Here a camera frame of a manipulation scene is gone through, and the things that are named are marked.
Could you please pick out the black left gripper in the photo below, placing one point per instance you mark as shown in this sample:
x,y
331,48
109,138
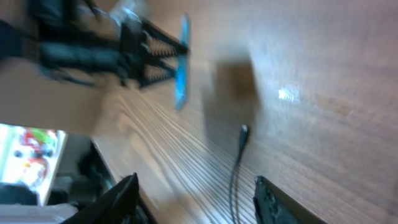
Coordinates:
x,y
134,38

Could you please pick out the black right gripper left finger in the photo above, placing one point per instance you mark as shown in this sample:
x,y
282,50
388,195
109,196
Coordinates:
x,y
112,207

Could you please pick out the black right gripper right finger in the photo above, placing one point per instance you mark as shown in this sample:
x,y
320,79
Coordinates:
x,y
274,206

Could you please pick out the light blue Galaxy smartphone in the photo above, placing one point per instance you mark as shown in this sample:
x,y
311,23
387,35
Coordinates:
x,y
180,93

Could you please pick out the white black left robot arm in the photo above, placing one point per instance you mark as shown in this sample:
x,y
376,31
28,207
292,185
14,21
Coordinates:
x,y
80,35

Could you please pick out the colourful box beside table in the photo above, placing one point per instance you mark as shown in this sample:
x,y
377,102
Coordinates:
x,y
30,158

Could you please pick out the black mounting rail base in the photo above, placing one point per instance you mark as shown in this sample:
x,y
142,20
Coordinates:
x,y
92,166

